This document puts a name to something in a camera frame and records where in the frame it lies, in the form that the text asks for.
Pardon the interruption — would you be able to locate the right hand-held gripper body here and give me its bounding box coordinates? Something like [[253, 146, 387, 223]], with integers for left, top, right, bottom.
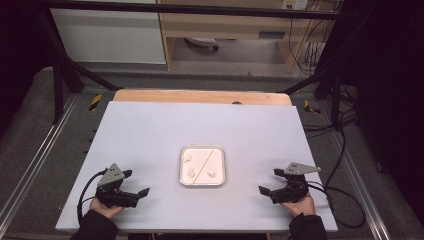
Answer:
[[270, 161, 322, 205]]

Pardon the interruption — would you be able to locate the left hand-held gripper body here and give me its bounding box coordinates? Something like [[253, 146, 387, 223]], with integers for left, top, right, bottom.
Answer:
[[95, 162, 141, 209]]

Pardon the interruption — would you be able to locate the square metal tray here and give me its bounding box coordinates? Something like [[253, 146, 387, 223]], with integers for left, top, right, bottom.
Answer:
[[178, 144, 227, 187]]

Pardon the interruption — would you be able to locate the thin wooden skewer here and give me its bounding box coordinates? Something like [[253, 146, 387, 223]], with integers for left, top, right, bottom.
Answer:
[[192, 148, 215, 184]]

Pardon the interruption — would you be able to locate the person's left hand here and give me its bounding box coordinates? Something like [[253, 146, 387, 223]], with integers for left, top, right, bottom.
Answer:
[[88, 196, 125, 220]]

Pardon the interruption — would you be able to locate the person's right hand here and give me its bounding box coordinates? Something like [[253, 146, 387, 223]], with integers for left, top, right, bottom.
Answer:
[[281, 192, 317, 218]]

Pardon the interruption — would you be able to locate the white board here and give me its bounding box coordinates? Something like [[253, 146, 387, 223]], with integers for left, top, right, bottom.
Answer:
[[55, 100, 339, 234]]

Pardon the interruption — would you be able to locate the yellow black striped tape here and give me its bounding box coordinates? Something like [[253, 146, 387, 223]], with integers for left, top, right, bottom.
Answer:
[[303, 99, 322, 115], [88, 93, 103, 112]]

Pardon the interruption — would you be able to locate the wooden table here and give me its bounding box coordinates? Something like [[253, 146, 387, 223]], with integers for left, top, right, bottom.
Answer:
[[112, 88, 293, 107]]

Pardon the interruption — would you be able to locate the white cabinet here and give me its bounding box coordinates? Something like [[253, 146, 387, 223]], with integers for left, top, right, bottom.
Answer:
[[49, 0, 167, 65]]

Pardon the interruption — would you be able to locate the white chair base with caster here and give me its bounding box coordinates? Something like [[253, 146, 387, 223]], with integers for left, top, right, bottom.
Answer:
[[184, 36, 220, 52]]

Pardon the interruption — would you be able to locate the light wooden desk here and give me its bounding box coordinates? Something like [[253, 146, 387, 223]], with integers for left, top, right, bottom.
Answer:
[[156, 0, 344, 73]]

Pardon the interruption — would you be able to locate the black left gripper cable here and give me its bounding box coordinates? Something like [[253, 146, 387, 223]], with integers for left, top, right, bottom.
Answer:
[[76, 169, 108, 225]]

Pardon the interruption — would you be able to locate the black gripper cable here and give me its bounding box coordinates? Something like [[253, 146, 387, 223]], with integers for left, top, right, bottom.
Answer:
[[76, 169, 108, 225], [307, 180, 367, 230]]

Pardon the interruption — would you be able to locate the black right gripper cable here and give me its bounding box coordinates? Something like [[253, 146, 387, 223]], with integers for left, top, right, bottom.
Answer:
[[307, 180, 367, 230]]

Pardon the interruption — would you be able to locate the aluminium floor rail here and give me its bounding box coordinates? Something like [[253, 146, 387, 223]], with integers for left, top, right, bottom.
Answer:
[[0, 94, 81, 228], [328, 129, 392, 240]]

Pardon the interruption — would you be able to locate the bundle of black hanging cables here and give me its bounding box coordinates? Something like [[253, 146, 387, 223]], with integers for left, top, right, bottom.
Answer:
[[287, 0, 344, 77]]

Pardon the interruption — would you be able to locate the white wall socket strip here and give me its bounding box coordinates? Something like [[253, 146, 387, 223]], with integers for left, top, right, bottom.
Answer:
[[281, 0, 308, 11]]

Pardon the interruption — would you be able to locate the black metal frame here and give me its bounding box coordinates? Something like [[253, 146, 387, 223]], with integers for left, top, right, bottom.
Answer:
[[33, 0, 354, 125]]

